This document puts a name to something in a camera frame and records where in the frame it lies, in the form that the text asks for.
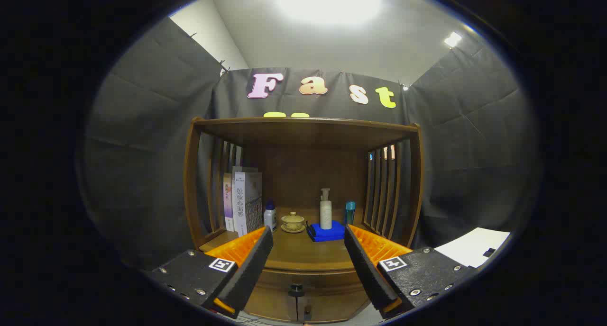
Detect white drawer unit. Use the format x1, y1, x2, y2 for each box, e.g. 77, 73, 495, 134
434, 227, 512, 269

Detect white pump bottle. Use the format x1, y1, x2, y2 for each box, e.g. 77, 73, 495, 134
320, 188, 333, 230

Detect thick white book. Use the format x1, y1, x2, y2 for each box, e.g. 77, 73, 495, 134
231, 166, 263, 236

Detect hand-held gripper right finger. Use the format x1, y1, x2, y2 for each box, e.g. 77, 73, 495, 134
344, 224, 477, 319

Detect folded blue cloth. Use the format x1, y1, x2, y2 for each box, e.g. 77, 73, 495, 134
306, 220, 347, 243

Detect wooden drawer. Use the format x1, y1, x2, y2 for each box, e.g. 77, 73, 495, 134
244, 268, 373, 324

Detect large round ceiling light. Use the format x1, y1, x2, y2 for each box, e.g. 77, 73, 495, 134
275, 0, 382, 26

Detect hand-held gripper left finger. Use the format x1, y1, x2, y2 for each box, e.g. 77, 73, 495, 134
145, 226, 275, 319

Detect wooden countertop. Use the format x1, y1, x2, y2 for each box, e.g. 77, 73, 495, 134
199, 208, 413, 272

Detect thin purple book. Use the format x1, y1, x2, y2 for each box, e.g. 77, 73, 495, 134
223, 173, 235, 233

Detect black backdrop cloth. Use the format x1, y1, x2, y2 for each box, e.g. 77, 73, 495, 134
78, 16, 541, 272

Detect wooden cabinet with slatted sides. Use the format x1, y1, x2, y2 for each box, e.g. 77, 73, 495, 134
184, 117, 423, 324

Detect yellow lidded teacup with saucer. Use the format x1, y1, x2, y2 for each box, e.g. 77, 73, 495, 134
281, 211, 306, 234

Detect white bottle with blue cap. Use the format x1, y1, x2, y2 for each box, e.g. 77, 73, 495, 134
264, 200, 277, 233

